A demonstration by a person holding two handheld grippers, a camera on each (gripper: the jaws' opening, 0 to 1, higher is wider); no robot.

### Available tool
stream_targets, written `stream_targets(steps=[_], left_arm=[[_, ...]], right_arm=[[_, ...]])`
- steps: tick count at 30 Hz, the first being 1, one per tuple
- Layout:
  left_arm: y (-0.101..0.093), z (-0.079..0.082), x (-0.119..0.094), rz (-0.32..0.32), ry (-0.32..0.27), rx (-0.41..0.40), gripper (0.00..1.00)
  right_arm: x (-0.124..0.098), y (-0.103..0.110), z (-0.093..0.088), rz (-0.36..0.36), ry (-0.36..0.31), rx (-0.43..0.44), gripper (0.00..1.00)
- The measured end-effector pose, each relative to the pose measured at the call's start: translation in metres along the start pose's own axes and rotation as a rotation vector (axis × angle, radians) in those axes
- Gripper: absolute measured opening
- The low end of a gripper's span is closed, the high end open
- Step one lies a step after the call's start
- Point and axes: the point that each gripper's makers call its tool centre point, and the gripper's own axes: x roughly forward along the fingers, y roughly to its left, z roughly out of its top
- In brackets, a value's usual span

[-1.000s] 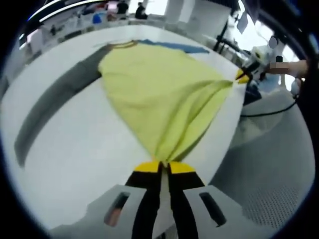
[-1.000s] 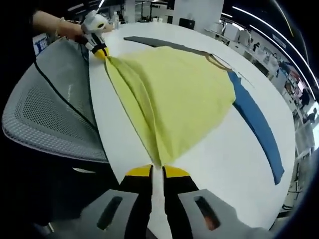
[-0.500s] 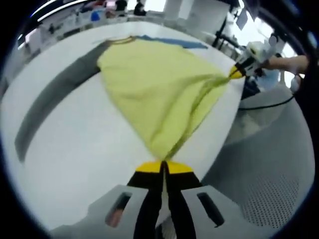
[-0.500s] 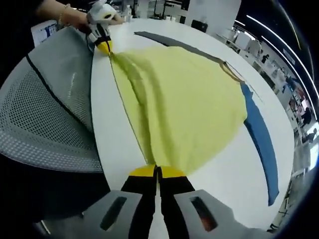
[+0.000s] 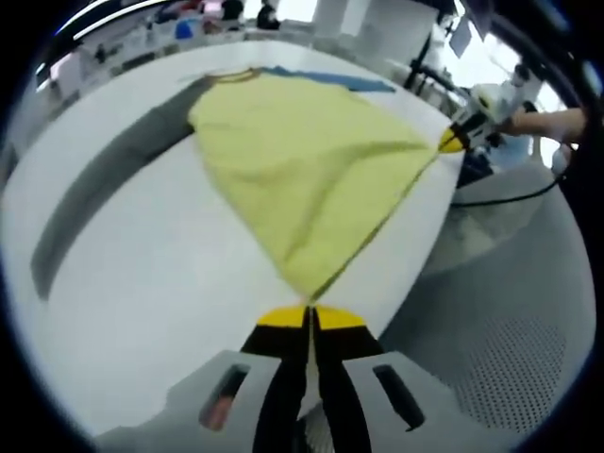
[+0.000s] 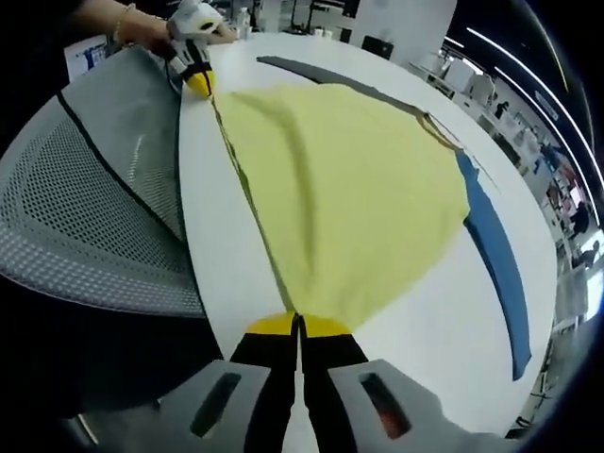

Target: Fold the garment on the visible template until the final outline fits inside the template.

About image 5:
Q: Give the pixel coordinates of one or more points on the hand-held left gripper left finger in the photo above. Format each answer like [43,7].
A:
[226,391]

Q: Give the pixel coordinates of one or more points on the white mesh chair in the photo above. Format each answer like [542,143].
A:
[495,307]

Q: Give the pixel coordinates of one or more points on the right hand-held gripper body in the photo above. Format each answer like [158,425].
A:
[495,104]

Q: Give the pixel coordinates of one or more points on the blue board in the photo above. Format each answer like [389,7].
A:
[184,30]

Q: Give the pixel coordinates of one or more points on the person's right hand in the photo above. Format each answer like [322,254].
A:
[521,120]

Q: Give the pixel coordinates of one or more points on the black stand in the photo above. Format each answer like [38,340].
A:
[417,71]

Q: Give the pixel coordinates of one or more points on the yellow blue grey garment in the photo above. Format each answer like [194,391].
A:
[302,165]

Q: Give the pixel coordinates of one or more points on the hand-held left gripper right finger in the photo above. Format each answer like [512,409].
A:
[377,401]

